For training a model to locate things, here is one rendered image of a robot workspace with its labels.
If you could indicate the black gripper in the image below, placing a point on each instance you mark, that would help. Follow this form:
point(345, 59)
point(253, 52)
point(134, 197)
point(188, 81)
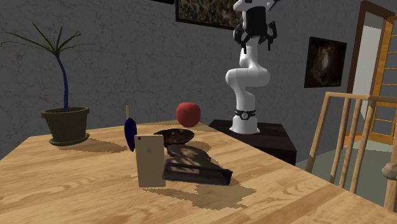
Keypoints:
point(256, 21)

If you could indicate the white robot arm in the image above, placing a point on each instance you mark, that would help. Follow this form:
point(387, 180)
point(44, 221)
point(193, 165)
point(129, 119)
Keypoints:
point(245, 80)

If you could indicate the red apple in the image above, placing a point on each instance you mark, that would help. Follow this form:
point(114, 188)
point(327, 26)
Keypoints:
point(188, 114)

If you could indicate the dark robot stand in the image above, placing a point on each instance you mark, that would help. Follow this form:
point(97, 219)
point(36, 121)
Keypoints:
point(270, 139)

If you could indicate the orange wooden rack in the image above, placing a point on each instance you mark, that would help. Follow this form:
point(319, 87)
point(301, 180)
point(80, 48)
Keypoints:
point(381, 62)

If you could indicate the dark brown bowl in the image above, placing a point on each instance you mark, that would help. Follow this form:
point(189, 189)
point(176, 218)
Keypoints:
point(175, 136)

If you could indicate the light wooden chair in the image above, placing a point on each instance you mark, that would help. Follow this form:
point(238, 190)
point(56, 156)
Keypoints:
point(344, 142)

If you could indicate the black folded pouch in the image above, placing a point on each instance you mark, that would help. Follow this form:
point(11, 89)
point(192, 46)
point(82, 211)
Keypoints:
point(195, 172)

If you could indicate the dark blue eggplant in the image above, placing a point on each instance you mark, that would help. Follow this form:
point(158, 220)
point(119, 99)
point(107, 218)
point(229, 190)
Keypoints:
point(130, 133)

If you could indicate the gold smartphone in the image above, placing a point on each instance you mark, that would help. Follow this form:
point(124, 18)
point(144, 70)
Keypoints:
point(150, 161)

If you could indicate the grey rounded lump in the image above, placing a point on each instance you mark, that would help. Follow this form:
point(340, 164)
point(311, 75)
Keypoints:
point(390, 171)

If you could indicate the potted palm plant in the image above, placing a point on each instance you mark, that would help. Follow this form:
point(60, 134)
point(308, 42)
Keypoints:
point(66, 124)

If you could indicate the large framed wall picture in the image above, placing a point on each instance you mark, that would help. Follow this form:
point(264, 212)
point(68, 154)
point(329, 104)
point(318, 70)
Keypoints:
point(204, 12)

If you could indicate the dark framed wall picture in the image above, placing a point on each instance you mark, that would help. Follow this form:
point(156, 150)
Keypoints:
point(324, 62)

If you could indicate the brown door frame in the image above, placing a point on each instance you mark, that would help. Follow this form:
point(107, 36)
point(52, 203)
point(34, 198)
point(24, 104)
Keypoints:
point(356, 46)

